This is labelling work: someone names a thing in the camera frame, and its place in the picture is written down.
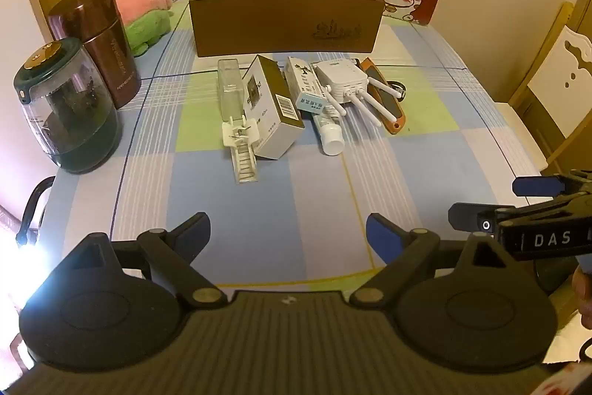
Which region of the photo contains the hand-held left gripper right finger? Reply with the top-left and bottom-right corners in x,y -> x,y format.
349,214 -> 532,309

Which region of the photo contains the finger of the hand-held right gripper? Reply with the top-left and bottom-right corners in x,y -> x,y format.
448,192 -> 592,234
512,170 -> 592,197

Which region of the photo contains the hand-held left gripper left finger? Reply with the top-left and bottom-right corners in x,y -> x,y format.
48,212 -> 228,309

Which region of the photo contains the white plastic rack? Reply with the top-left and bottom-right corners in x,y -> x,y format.
222,113 -> 260,185

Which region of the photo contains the white tube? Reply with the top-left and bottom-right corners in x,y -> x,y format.
313,107 -> 346,156

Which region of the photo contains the orange and black tool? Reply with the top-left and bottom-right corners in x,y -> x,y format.
360,57 -> 408,135

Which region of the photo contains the gold and white box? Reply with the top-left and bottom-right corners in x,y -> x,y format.
241,55 -> 305,160

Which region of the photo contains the clear plastic case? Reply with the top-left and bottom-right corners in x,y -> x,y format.
217,58 -> 245,124

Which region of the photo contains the white router with antennas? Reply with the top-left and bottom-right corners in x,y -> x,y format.
313,57 -> 399,128

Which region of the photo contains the white carton green print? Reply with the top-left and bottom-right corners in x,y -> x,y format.
283,57 -> 325,119

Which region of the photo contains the brown cardboard box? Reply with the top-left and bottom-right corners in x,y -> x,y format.
187,0 -> 386,58

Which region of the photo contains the person's right hand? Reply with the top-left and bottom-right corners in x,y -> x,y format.
572,266 -> 592,323

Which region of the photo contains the white and wooden chair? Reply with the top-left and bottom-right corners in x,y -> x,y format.
492,2 -> 592,176

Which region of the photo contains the brown cylindrical canister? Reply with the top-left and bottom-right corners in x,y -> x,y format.
47,0 -> 142,110

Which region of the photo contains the black metal chair frame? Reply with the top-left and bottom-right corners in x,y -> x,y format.
15,175 -> 57,249

